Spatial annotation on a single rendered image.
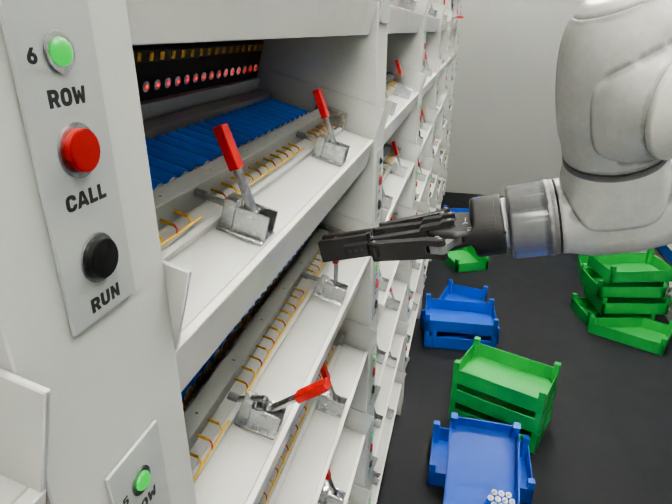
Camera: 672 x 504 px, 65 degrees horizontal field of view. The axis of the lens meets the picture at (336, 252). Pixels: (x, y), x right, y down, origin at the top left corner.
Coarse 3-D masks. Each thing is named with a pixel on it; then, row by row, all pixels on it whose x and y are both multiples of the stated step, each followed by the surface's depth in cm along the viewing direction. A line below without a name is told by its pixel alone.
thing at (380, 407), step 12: (408, 324) 173; (396, 336) 174; (396, 348) 168; (396, 360) 159; (384, 372) 155; (384, 384) 150; (384, 396) 146; (384, 408) 142; (384, 420) 138; (372, 468) 121
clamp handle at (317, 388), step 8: (312, 384) 47; (320, 384) 46; (328, 384) 47; (296, 392) 48; (304, 392) 47; (312, 392) 47; (320, 392) 46; (264, 400) 49; (280, 400) 49; (288, 400) 48; (296, 400) 47; (304, 400) 47; (264, 408) 49; (272, 408) 49; (280, 408) 48
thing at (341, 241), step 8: (320, 240) 70; (328, 240) 69; (336, 240) 69; (344, 240) 69; (352, 240) 69; (360, 240) 68; (320, 248) 70; (328, 248) 70; (336, 248) 70; (328, 256) 70; (336, 256) 70; (344, 256) 70; (352, 256) 70; (360, 256) 69
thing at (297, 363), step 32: (320, 224) 88; (352, 224) 88; (320, 256) 84; (352, 288) 78; (320, 320) 68; (256, 352) 59; (288, 352) 61; (320, 352) 62; (288, 384) 56; (224, 416) 50; (288, 416) 52; (192, 448) 46; (224, 448) 47; (256, 448) 48; (224, 480) 44; (256, 480) 45
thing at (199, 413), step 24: (312, 240) 83; (312, 264) 79; (288, 288) 68; (264, 312) 62; (288, 312) 66; (240, 336) 57; (264, 336) 60; (240, 360) 54; (264, 360) 57; (216, 384) 50; (192, 408) 47; (216, 408) 50; (192, 432) 44; (192, 456) 44
